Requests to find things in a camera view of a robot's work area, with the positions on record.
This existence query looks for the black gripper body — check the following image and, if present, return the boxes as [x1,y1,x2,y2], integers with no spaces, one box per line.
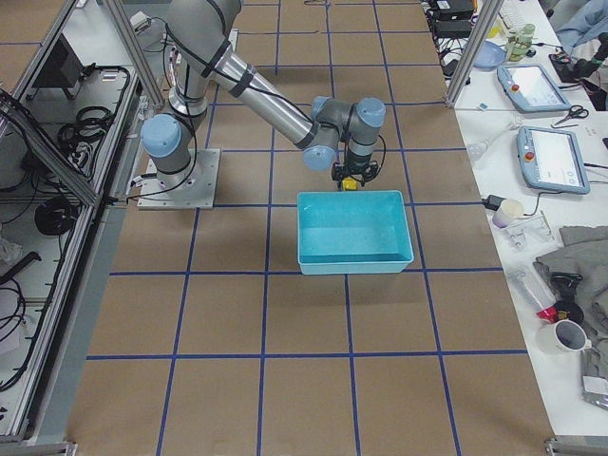
[331,161,379,186]

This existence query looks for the yellow toy beetle car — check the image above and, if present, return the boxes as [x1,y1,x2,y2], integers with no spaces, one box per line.
[341,178,359,191]

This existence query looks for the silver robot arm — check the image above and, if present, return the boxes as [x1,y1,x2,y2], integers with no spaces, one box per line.
[165,1,386,184]

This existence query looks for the light blue plastic bin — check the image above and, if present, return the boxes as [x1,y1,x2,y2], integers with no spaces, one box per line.
[296,190,414,275]

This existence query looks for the white paper cup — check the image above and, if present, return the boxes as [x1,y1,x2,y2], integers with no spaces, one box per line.
[491,199,523,228]

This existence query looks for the light blue bowl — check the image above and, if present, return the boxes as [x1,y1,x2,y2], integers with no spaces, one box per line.
[473,41,506,71]

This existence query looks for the upper blue teach pendant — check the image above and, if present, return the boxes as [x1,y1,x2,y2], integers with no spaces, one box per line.
[496,65,571,113]

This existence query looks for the blue teach pendant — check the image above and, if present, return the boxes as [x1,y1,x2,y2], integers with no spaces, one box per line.
[516,126,590,195]
[496,65,571,113]

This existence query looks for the lower blue teach pendant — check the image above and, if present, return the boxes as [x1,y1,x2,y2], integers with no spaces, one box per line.
[516,126,590,195]

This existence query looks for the green bottle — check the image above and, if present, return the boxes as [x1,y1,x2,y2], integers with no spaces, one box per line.
[505,24,536,63]

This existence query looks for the clear plastic bottle red cap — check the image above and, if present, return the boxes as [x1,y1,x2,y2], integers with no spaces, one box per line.
[506,265,558,323]

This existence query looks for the grey cloth pile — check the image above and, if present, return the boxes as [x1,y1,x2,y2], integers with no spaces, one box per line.
[533,226,607,370]

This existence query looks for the white mug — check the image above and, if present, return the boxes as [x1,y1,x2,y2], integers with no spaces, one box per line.
[536,320,592,355]

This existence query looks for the black monitor on shelf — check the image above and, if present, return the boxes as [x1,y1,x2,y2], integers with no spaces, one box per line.
[32,34,85,100]

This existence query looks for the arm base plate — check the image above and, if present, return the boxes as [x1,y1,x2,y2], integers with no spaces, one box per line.
[137,148,221,210]

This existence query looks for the black handled scissors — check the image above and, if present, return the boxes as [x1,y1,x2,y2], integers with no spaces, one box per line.
[551,104,589,128]

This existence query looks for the coiled black cables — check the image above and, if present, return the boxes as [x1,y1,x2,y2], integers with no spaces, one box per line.
[56,105,116,162]

